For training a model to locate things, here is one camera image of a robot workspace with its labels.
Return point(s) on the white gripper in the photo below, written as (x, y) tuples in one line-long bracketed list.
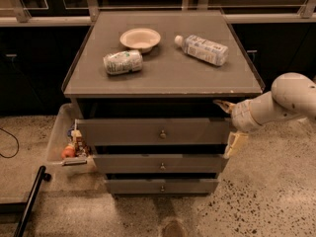
[(244, 116)]

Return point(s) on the grey top drawer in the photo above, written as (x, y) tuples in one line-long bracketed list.
[(154, 131)]

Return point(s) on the grey drawer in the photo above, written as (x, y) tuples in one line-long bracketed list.
[(162, 186), (160, 163), (154, 131)]

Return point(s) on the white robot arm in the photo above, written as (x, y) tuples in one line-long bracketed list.
[(292, 96)]

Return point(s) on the grey drawer cabinet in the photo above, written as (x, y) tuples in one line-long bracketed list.
[(171, 84)]

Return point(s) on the grey bottom drawer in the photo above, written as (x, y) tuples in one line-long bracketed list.
[(162, 186)]

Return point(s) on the grey middle drawer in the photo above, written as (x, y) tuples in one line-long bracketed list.
[(160, 163)]

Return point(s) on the white plastic bottle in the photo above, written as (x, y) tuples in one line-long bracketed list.
[(203, 49)]

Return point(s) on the white paper bowl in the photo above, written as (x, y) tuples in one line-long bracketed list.
[(142, 39)]

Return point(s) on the crushed green white can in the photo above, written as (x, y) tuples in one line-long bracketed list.
[(123, 62)]

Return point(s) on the small toy items in bin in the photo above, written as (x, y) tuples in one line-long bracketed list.
[(76, 142)]

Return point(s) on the orange toy in bin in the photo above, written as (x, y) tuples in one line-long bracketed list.
[(68, 152)]

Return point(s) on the clear plastic storage bin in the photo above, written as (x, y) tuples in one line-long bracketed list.
[(58, 140)]

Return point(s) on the black metal bar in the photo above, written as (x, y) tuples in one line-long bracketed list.
[(41, 176)]

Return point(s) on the metal railing frame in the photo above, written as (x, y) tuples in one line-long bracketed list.
[(85, 12)]

